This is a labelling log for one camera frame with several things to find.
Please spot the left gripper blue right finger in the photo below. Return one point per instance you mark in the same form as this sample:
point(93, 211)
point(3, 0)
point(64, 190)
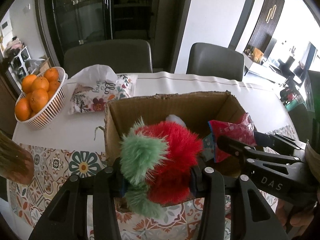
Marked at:
point(195, 181)

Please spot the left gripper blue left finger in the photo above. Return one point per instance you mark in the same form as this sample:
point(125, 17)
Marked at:
point(121, 184)

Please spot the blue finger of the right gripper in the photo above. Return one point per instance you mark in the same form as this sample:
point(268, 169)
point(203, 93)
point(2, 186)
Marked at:
point(279, 143)
point(243, 151)

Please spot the pink red snack packet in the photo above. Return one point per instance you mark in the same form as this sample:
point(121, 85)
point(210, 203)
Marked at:
point(242, 131)

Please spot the red fuzzy strawberry plush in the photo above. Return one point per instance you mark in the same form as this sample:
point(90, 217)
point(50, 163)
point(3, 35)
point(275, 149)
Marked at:
point(156, 160)

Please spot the white plush bunny toy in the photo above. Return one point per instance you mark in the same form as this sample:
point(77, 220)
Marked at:
point(175, 119)

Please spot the teal tissue pack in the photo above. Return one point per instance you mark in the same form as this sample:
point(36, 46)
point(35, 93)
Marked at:
point(208, 152)

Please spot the person right hand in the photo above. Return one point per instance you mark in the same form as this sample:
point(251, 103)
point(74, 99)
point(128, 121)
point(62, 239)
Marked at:
point(299, 220)

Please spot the dark chair right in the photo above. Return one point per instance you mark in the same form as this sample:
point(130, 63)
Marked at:
point(302, 121)

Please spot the dark chair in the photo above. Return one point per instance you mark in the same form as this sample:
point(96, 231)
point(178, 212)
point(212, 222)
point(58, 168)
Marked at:
point(212, 60)
point(122, 55)
point(302, 121)

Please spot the brown cardboard box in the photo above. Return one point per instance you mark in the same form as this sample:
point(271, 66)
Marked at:
point(195, 109)

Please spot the patterned table runner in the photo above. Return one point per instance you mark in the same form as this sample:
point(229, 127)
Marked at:
point(60, 150)

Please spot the white tv console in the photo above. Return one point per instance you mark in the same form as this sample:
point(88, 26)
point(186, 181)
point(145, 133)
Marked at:
point(262, 71)

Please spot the dark chair middle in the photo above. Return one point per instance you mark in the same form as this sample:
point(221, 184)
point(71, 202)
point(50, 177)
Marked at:
point(212, 60)

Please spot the floral tissue pouch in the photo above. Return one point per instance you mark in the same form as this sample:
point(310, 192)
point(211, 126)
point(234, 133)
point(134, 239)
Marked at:
point(97, 85)

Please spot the glass vase with dried flowers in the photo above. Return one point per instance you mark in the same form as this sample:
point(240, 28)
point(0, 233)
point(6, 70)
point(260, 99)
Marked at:
point(17, 164)

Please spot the white basket of oranges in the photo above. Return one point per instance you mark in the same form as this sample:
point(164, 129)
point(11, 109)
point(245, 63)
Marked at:
point(43, 98)

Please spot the dark chair left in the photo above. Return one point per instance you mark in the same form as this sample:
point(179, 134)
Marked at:
point(122, 55)

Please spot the black glass cabinet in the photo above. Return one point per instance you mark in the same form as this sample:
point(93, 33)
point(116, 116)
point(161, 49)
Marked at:
point(65, 24)

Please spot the dark slatted wall panel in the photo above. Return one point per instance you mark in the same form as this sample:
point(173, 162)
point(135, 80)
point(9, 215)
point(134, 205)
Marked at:
point(266, 24)

